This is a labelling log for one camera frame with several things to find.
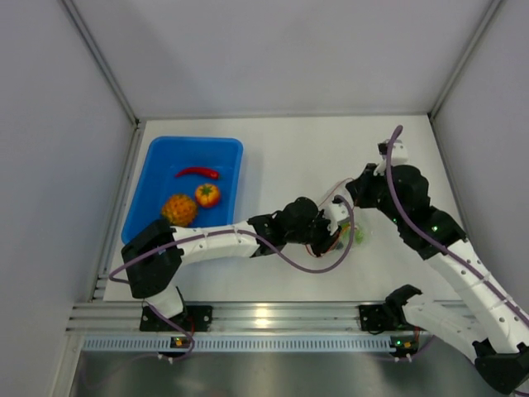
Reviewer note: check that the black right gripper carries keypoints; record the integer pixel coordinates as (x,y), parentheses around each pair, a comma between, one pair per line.
(359,188)

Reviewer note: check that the fake pineapple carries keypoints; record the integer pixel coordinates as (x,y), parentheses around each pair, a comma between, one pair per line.
(179,210)

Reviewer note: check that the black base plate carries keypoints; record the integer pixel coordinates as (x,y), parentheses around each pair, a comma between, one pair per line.
(177,318)
(378,318)

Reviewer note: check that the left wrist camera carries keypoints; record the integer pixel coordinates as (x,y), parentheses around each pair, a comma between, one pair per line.
(337,214)

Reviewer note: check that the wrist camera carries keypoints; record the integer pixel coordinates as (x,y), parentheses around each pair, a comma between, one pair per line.
(399,156)
(337,214)

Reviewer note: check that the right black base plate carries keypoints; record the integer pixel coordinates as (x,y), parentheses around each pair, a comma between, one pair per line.
(378,318)

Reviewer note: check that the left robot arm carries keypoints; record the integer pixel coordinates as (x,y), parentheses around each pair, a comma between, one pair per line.
(153,257)

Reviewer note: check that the slotted cable duct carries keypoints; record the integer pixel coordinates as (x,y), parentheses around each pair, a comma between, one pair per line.
(290,343)

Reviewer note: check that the fake green grapes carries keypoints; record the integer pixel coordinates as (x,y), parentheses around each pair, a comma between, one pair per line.
(359,235)

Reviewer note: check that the aluminium mounting rail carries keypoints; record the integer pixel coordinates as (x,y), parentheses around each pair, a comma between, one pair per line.
(227,317)

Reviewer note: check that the fake orange peach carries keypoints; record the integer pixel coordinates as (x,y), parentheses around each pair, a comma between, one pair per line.
(207,195)

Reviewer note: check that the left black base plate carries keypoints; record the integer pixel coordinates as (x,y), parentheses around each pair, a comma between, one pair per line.
(177,318)

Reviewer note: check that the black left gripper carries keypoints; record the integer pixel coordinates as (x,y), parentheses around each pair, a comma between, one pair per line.
(328,241)

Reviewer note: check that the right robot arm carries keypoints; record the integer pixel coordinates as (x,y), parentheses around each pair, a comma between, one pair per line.
(495,340)

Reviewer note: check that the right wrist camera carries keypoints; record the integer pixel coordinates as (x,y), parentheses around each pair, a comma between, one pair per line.
(399,156)

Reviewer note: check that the fake red chili pepper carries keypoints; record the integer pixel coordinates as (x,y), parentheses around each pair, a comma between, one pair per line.
(201,171)

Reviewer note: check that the clear zip top bag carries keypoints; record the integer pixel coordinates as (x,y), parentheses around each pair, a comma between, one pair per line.
(346,244)

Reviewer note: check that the blue plastic bin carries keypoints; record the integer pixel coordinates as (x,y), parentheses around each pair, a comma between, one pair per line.
(166,156)

